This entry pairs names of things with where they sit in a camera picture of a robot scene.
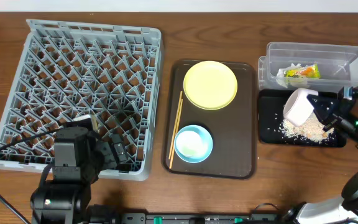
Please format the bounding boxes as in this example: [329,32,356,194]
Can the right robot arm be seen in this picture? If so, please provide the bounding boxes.
[280,87,358,223]

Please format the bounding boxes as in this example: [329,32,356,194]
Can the yellow round plate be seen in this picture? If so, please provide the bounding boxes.
[183,61,238,110]

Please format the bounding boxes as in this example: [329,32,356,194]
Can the grey dishwasher rack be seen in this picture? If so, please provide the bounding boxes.
[0,19,163,181]

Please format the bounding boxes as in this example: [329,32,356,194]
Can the black waste tray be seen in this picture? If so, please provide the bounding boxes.
[258,89,347,147]

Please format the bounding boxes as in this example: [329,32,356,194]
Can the dark brown serving tray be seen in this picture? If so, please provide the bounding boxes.
[162,60,258,179]

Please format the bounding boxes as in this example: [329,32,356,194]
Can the white cup with rice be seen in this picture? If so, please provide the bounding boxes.
[283,88,318,127]

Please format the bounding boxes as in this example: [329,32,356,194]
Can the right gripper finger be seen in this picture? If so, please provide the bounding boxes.
[323,121,337,132]
[306,95,337,123]

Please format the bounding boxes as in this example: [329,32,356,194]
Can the green snack wrapper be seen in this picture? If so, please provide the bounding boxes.
[284,64,321,79]

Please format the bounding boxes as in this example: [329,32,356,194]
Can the clear plastic bin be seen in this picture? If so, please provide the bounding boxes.
[258,42,358,93]

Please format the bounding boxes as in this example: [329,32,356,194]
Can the light blue bowl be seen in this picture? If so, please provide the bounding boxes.
[175,124,213,164]

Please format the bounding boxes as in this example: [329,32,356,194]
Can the spilled rice pile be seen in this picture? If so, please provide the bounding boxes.
[265,111,337,144]

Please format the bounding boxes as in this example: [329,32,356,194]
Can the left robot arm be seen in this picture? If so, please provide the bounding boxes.
[30,126,129,223]

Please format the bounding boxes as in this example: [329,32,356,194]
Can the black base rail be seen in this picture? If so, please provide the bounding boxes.
[88,212,279,224]

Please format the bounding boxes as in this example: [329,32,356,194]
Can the white small bowl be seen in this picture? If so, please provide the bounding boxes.
[176,131,204,157]

